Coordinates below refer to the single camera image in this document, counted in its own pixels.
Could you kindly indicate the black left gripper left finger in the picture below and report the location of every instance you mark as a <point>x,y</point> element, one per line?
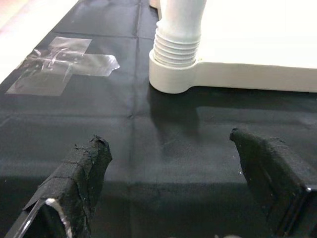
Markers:
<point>74,178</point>

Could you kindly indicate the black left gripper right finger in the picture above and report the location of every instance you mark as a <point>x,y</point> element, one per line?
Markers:
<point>272,173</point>

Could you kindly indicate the white threaded table leg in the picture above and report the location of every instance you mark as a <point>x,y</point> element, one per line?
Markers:
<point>180,19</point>

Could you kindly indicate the black tablecloth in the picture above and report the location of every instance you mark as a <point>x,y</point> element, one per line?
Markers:
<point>148,148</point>

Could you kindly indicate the crumpled clear tape patch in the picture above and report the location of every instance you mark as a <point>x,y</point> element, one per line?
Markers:
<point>62,64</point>

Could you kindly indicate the white plastic table top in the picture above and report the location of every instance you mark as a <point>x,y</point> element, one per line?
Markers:
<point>247,37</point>

